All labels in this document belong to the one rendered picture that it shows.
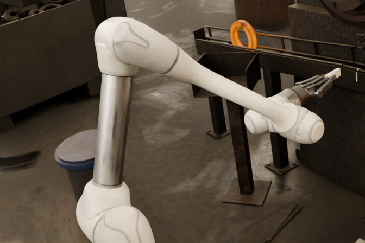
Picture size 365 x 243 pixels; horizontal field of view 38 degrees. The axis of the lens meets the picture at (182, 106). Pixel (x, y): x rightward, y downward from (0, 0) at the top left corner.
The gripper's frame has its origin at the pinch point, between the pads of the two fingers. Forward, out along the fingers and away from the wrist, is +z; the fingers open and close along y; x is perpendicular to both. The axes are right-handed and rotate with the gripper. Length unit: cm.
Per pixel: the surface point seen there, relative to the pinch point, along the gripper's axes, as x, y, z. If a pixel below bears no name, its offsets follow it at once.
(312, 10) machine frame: 11.0, -33.3, 25.2
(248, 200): -72, -44, -22
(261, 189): -73, -46, -12
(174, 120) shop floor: -74, -147, -1
